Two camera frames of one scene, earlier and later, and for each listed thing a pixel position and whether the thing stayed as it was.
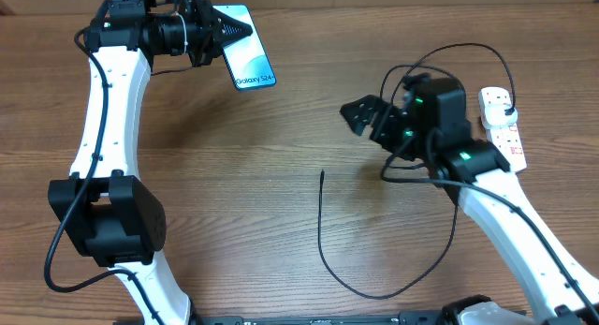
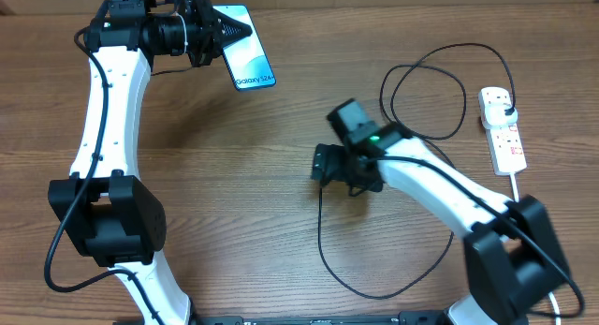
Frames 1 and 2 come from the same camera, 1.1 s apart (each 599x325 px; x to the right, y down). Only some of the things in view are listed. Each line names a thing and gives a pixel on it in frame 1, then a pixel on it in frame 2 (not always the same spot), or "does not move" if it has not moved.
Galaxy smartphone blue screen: (247, 57) does not move
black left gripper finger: (228, 29) does not move
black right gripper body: (402, 137) to (343, 169)
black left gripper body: (201, 40) does not move
